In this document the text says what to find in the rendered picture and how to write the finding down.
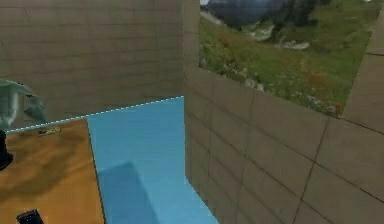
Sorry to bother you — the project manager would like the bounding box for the window with mountain view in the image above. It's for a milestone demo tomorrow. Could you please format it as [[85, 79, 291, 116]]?
[[198, 0, 384, 119]]

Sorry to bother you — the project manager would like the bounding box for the small yellow black flat object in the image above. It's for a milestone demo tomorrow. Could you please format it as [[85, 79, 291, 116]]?
[[37, 126, 62, 137]]

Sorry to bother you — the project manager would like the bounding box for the brown wooden table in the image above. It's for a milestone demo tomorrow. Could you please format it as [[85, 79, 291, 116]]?
[[0, 118, 107, 224]]

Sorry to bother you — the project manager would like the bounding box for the black plant pot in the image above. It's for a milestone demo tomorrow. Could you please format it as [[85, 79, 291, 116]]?
[[0, 129, 14, 172]]

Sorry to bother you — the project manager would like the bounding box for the small black box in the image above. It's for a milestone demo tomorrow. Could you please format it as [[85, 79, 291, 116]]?
[[15, 208, 45, 224]]

